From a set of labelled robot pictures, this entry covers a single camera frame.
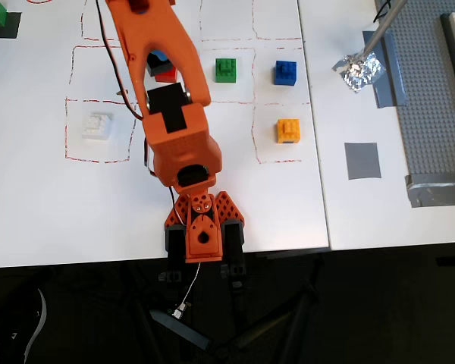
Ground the black lego block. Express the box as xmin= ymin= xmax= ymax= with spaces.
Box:
xmin=146 ymin=52 xmax=175 ymax=78

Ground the red lego block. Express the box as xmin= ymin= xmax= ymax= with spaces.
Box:
xmin=154 ymin=67 xmax=180 ymax=83

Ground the white lego block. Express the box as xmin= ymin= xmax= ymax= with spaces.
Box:
xmin=81 ymin=111 xmax=113 ymax=141

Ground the blue lego block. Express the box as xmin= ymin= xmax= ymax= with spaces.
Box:
xmin=272 ymin=59 xmax=298 ymax=87

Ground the orange lego block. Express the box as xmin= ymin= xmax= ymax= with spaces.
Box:
xmin=276 ymin=118 xmax=301 ymax=145

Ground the dark square marker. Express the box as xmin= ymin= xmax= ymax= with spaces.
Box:
xmin=0 ymin=11 xmax=23 ymax=39

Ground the grey tape square marker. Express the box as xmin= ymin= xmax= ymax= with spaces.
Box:
xmin=344 ymin=142 xmax=382 ymax=180

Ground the black table clamp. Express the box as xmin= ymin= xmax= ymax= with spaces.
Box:
xmin=165 ymin=223 xmax=187 ymax=285
xmin=220 ymin=220 xmax=248 ymax=289

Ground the aluminium foil sheet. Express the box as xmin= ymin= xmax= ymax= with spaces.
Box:
xmin=331 ymin=52 xmax=387 ymax=94

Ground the metal pole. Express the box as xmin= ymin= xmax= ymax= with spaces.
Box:
xmin=358 ymin=0 xmax=409 ymax=64

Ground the grey tape strip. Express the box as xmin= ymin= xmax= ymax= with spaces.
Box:
xmin=404 ymin=172 xmax=455 ymax=209
xmin=362 ymin=30 xmax=410 ymax=110

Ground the grey lego baseplate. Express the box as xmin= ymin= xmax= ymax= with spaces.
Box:
xmin=375 ymin=0 xmax=455 ymax=185

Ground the grey flat bar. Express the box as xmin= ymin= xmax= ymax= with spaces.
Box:
xmin=149 ymin=309 xmax=213 ymax=352

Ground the black tripod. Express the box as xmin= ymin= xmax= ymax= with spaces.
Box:
xmin=208 ymin=253 xmax=327 ymax=353

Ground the black shoe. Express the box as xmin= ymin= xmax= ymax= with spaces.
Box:
xmin=0 ymin=287 xmax=49 ymax=364

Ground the white cable with connector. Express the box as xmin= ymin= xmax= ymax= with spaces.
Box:
xmin=172 ymin=261 xmax=202 ymax=320

